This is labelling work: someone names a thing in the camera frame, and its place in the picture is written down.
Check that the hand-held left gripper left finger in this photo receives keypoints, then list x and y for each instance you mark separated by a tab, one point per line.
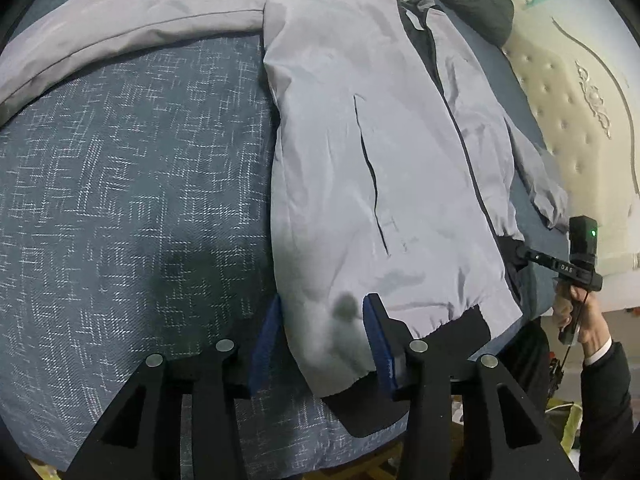
265	345

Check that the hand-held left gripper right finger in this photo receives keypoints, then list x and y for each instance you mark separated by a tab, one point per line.
380	345

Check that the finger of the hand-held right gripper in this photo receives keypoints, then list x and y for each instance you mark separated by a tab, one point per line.
532	256

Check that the grey jacket with black trim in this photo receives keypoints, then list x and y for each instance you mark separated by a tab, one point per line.
350	135

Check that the person's right forearm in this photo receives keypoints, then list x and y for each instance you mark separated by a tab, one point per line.
610	400

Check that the person's right hand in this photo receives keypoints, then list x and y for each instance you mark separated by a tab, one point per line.
595	327

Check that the cream bed headboard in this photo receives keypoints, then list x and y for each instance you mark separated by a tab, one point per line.
575	135

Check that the yellow green bag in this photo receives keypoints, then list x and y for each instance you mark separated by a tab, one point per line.
570	425

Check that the bed with blue cover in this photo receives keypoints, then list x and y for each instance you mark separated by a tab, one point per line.
125	210

